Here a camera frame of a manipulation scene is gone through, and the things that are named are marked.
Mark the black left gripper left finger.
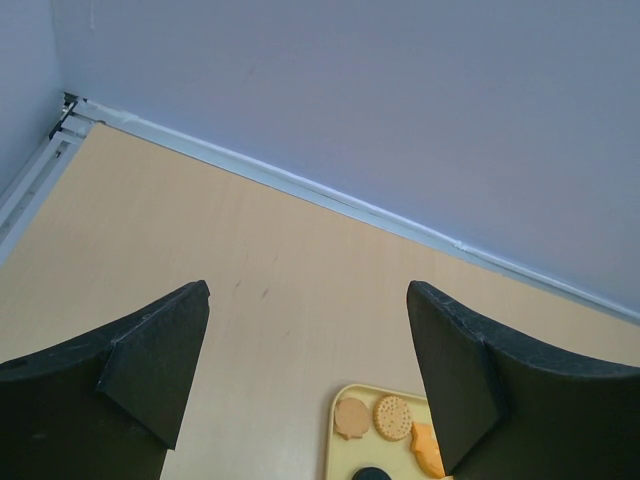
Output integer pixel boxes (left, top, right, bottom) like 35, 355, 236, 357
1, 280, 210, 479

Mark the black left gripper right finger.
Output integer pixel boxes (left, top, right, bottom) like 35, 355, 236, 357
406, 281, 639, 479

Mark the orange fish cookie upper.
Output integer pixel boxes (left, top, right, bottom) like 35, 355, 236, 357
410, 422, 446, 479

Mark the dotted biscuit upper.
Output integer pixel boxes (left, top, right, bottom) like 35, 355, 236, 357
373, 395, 413, 442

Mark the yellow cookie tray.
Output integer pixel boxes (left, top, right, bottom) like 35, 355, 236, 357
322, 383, 433, 480

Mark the black sandwich cookie left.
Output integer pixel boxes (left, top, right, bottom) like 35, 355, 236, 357
352, 466, 391, 480

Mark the plain round tan cookie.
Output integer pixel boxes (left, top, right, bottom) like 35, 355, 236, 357
334, 397, 371, 440

